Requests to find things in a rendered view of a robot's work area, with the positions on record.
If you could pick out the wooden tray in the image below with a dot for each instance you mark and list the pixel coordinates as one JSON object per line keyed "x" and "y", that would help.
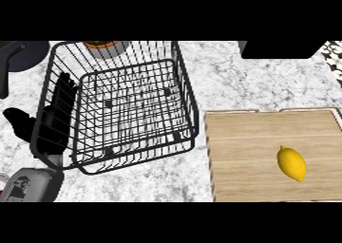
{"x": 253, "y": 164}

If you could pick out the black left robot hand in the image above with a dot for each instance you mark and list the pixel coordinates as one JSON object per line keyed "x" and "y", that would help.
{"x": 55, "y": 120}

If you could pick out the dark grey frying pan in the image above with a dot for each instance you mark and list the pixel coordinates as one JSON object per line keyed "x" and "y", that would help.
{"x": 15, "y": 57}

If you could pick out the black box appliance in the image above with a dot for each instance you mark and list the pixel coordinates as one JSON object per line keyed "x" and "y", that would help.
{"x": 281, "y": 49}

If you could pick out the black and white patterned cloth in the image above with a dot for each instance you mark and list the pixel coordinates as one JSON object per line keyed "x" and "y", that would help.
{"x": 338, "y": 63}

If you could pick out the yellow lemon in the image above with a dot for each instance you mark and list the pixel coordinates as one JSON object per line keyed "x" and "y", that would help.
{"x": 291, "y": 164}

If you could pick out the orange and grey pot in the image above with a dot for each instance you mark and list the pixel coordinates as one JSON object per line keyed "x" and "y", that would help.
{"x": 106, "y": 48}

